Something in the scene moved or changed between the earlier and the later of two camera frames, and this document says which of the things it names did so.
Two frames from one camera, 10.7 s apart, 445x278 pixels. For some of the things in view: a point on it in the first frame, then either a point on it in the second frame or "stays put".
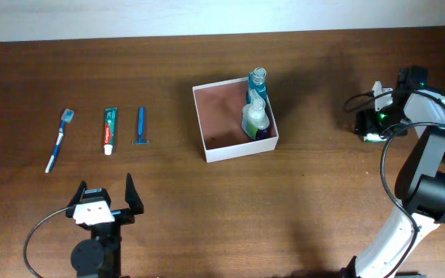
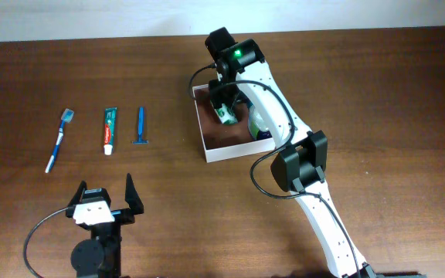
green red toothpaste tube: x=110 y=130 stays put
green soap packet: x=373 y=137 to x=226 y=115
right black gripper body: x=380 y=123 to x=228 y=92
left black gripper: x=134 y=201 stays put
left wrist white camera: x=91 y=212 stays put
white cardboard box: x=219 y=107 stays put
